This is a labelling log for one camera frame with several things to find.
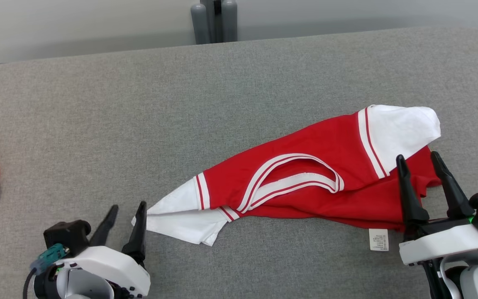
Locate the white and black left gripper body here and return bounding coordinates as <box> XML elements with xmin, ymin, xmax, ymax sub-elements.
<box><xmin>34</xmin><ymin>245</ymin><xmax>151</xmax><ymax>299</ymax></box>

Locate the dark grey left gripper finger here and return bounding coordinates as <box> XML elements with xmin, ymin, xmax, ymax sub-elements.
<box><xmin>122</xmin><ymin>201</ymin><xmax>148</xmax><ymax>266</ymax></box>
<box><xmin>90</xmin><ymin>205</ymin><xmax>119</xmax><ymax>248</ymax></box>

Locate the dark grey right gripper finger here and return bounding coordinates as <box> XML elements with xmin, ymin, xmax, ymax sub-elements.
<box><xmin>431</xmin><ymin>151</ymin><xmax>475</xmax><ymax>220</ymax></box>
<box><xmin>396</xmin><ymin>154</ymin><xmax>429</xmax><ymax>237</ymax></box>

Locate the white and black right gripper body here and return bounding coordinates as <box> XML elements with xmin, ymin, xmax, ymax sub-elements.
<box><xmin>399</xmin><ymin>217</ymin><xmax>478</xmax><ymax>266</ymax></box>

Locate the red basketball jersey number 23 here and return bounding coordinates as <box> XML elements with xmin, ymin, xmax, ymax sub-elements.
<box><xmin>131</xmin><ymin>105</ymin><xmax>442</xmax><ymax>252</ymax></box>

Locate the black cable with teal connector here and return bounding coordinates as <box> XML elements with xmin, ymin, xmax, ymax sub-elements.
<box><xmin>23</xmin><ymin>244</ymin><xmax>67</xmax><ymax>299</ymax></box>

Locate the grey metal partition post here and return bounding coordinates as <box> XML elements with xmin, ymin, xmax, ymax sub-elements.
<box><xmin>190</xmin><ymin>0</ymin><xmax>239</xmax><ymax>45</ymax></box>

